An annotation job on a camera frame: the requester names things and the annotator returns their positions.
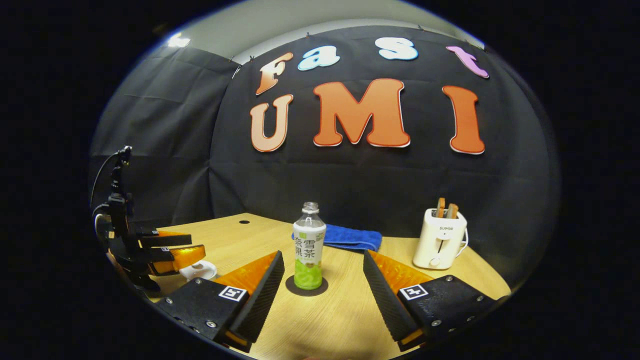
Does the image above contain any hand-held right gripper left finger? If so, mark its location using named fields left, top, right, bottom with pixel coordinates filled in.
left=150, top=250, right=286, bottom=353

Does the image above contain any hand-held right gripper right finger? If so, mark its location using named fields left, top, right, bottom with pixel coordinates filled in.
left=362, top=249, right=511, bottom=352

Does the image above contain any white teacup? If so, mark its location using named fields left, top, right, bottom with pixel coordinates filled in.
left=178, top=261, right=219, bottom=282

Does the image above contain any dark brown round coaster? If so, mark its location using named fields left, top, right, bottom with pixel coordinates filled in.
left=285, top=274, right=330, bottom=297

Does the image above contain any clear water bottle green label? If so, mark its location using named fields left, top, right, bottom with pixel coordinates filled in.
left=292, top=201, right=328, bottom=291

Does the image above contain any blue folded towel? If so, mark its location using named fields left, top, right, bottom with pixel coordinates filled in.
left=291, top=223, right=384, bottom=253

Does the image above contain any white toaster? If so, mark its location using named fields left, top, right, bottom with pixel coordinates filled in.
left=412, top=207, right=470, bottom=271

